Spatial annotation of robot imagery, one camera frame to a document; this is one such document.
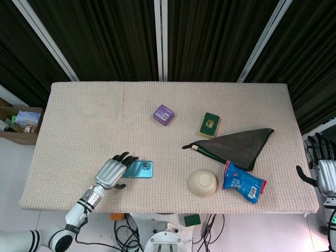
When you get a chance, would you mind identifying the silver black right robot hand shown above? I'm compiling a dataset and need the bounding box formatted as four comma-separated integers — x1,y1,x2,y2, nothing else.
296,132,336,196

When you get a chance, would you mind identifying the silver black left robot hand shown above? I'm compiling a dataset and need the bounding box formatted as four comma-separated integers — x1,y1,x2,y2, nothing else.
94,151,140,191

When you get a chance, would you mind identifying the teal smartphone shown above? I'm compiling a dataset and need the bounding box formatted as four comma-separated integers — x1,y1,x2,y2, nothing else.
121,160,154,180

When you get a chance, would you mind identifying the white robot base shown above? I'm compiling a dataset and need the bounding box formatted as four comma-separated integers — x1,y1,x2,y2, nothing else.
130,213,203,252

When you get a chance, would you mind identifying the beige woven table mat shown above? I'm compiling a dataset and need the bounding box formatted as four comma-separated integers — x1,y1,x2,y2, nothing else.
18,81,320,216

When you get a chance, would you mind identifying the purple cube box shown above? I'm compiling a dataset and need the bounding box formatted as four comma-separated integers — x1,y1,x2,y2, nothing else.
153,104,174,128

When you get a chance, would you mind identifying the blue snack bag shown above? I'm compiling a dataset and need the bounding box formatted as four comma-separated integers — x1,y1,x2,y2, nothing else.
222,160,267,205

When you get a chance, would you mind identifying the dark grey folded cloth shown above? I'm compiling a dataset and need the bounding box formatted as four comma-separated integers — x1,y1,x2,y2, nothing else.
182,128,275,172

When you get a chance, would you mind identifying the beige upturned bowl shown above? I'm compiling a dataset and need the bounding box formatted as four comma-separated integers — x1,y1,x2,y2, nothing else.
187,169,218,199

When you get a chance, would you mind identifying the green block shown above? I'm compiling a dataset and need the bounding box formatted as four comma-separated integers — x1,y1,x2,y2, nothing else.
184,214,201,227

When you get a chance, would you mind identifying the brown cardboard box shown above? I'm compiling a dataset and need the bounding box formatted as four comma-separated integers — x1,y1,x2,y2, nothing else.
0,97,45,146

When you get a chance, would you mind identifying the black cable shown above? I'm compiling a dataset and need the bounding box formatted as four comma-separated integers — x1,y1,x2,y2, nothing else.
113,213,144,252
196,214,225,252

